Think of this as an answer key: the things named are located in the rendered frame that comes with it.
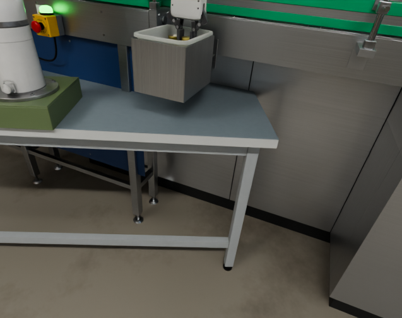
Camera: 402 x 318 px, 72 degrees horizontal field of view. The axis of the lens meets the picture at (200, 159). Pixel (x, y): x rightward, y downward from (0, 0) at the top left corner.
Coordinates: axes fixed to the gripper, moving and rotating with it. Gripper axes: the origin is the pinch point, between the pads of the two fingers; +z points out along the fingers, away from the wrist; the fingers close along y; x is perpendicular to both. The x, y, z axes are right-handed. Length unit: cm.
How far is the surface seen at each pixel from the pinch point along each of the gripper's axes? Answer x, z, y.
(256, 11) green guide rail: -14.3, -8.2, -17.3
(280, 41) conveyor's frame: -12.8, -0.6, -27.0
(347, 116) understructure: -35, 26, -57
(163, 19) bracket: -5.8, -3.1, 11.9
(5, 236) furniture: 43, 80, 58
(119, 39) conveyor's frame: -2.0, 5.0, 27.5
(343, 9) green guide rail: -14.9, -11.3, -42.3
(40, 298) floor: 50, 100, 38
